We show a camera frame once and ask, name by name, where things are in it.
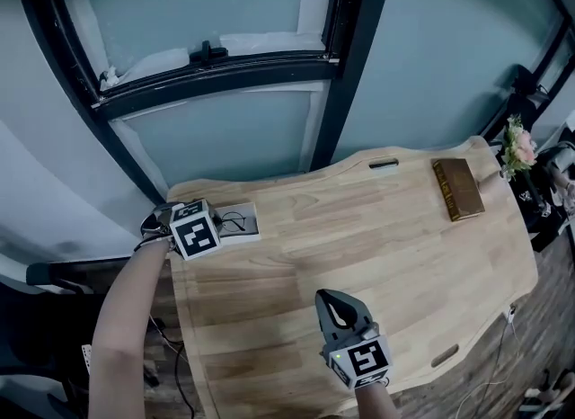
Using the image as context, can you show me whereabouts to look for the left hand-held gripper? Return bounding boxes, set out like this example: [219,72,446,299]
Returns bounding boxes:
[141,198,224,263]

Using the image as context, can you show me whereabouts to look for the black window handle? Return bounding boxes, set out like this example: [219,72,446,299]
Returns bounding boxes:
[188,40,229,67]

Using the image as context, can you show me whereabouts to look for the black printed bag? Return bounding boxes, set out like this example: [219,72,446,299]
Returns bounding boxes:
[515,177,570,254]

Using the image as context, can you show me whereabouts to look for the pair of shoes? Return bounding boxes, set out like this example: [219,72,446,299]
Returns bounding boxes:
[518,368,575,415]

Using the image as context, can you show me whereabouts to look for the white charging cable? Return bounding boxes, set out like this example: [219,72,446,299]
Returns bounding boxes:
[456,303,525,419]

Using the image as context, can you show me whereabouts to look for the black window frame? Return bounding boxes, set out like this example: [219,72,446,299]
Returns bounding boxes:
[13,0,575,206]

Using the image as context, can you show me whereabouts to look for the pink flower bouquet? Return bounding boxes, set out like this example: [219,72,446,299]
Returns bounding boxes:
[500,113,539,181]

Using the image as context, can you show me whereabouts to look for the black office chair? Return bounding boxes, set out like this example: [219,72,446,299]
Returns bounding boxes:
[488,63,552,142]
[0,260,107,419]

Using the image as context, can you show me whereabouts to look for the person's left forearm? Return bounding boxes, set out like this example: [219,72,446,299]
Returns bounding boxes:
[86,237,173,419]

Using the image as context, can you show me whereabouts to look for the brown hardcover book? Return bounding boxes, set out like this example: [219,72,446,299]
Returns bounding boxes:
[431,157,487,223]

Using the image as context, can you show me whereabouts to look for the black cable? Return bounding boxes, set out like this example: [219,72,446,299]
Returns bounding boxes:
[146,316,197,419]

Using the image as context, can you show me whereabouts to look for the white box with round eyeglasses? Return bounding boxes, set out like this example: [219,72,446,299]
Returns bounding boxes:
[208,201,262,248]

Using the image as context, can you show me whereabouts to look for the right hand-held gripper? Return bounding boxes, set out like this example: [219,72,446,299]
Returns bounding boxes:
[314,289,396,391]

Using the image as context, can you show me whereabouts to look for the round black wire-frame eyeglasses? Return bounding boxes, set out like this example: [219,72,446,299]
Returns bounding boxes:
[214,210,247,234]

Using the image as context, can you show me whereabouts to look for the person's right forearm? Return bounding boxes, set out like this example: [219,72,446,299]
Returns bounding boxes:
[353,379,403,419]

